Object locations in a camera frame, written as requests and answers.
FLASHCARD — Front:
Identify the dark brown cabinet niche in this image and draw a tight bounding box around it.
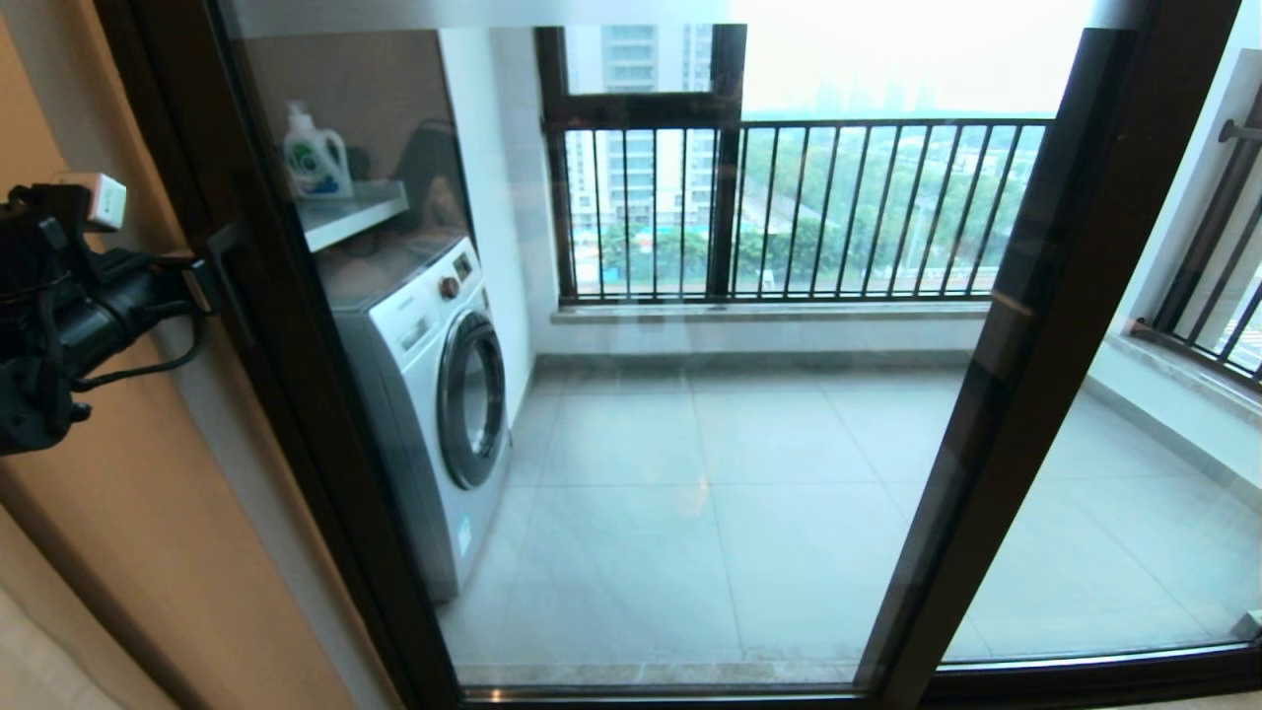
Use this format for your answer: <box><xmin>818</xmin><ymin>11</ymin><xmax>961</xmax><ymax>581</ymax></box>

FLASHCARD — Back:
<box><xmin>242</xmin><ymin>30</ymin><xmax>474</xmax><ymax>287</ymax></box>

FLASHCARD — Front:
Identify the white wall shelf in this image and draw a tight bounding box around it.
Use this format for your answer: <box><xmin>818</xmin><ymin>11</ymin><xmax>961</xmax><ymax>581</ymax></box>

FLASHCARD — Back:
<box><xmin>296</xmin><ymin>179</ymin><xmax>410</xmax><ymax>254</ymax></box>

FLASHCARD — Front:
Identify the white detergent bottle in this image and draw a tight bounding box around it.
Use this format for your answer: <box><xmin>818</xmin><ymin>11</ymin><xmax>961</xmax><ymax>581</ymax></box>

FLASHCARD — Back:
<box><xmin>283</xmin><ymin>102</ymin><xmax>355</xmax><ymax>201</ymax></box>

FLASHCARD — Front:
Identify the stone window sill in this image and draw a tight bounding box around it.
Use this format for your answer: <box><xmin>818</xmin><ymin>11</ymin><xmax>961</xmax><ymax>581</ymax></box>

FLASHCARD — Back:
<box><xmin>550</xmin><ymin>301</ymin><xmax>992</xmax><ymax>326</ymax></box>

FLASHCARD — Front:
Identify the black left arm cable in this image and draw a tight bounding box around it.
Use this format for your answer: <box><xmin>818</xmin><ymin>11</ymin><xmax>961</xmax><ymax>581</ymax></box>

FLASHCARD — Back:
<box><xmin>71</xmin><ymin>314</ymin><xmax>208</xmax><ymax>393</ymax></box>

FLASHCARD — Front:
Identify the black side railing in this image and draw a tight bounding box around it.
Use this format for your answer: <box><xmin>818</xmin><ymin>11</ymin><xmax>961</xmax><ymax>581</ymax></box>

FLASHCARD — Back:
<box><xmin>1134</xmin><ymin>89</ymin><xmax>1262</xmax><ymax>386</ymax></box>

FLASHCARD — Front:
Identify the black balcony railing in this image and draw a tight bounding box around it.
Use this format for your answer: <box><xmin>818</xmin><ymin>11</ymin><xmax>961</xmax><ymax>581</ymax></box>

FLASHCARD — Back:
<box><xmin>544</xmin><ymin>118</ymin><xmax>1054</xmax><ymax>305</ymax></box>

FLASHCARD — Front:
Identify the dark brown sliding glass door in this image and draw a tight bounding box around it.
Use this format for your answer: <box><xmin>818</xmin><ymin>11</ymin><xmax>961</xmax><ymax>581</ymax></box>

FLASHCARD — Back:
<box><xmin>128</xmin><ymin>0</ymin><xmax>1262</xmax><ymax>706</ymax></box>

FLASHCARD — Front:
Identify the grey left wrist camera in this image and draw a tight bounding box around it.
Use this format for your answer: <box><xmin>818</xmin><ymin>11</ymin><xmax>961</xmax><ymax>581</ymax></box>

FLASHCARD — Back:
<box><xmin>182</xmin><ymin>258</ymin><xmax>222</xmax><ymax>317</ymax></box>

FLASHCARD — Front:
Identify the silver front-load washing machine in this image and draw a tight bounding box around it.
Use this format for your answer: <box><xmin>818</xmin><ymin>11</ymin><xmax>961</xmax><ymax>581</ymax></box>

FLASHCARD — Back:
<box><xmin>317</xmin><ymin>235</ymin><xmax>515</xmax><ymax>603</ymax></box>

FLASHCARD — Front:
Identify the black window frame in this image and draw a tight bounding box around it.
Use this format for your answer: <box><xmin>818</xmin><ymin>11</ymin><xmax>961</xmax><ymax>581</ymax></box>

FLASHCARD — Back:
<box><xmin>535</xmin><ymin>25</ymin><xmax>748</xmax><ymax>302</ymax></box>

